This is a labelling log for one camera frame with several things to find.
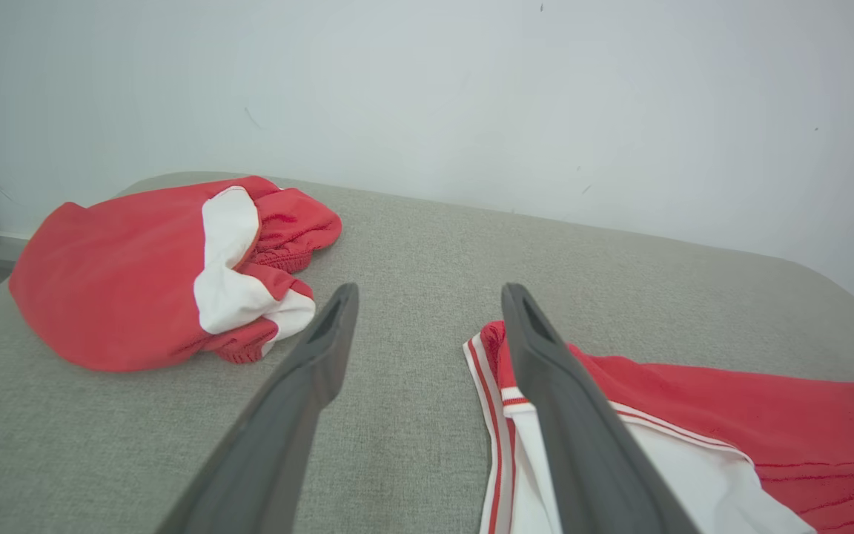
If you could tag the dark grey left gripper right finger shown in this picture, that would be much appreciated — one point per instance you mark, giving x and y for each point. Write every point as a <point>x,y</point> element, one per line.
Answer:
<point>590,475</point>

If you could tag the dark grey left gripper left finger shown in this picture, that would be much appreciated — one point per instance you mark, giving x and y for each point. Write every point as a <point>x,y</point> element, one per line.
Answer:
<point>264,460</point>

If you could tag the red shorts with white stripe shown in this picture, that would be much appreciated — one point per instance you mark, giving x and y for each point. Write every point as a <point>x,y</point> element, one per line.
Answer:
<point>116,282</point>

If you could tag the red white-sleeved jersey shirt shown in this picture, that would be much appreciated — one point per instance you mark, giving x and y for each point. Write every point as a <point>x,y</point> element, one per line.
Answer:
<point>805,430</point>

